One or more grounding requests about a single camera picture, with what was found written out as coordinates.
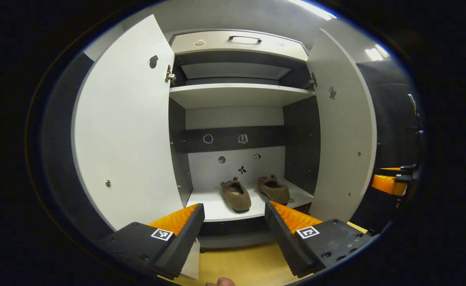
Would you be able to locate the white cabinet drawer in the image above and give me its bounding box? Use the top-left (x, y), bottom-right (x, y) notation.
top-left (170, 30), bottom-right (309, 61)

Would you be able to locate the brown fuzzy shoe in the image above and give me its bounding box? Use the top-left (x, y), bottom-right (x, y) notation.
top-left (256, 174), bottom-right (291, 205)
top-left (220, 177), bottom-right (252, 213)

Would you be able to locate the white shelf board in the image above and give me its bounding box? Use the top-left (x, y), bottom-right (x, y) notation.
top-left (169, 83), bottom-right (316, 109)
top-left (185, 179), bottom-right (314, 222)

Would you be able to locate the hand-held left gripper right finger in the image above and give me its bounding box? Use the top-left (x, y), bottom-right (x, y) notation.
top-left (264, 201), bottom-right (377, 278)

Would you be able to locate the ceiling light panel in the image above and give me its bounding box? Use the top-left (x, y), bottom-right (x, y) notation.
top-left (365, 44), bottom-right (390, 61)

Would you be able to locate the white shoe cabinet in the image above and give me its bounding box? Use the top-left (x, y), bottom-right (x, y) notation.
top-left (71, 14), bottom-right (378, 280)

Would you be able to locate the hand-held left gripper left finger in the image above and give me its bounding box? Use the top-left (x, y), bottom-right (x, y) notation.
top-left (98, 203), bottom-right (206, 280)

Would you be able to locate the white cabinet door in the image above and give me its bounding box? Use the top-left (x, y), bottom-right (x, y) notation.
top-left (71, 14), bottom-right (201, 280)
top-left (307, 28), bottom-right (378, 223)

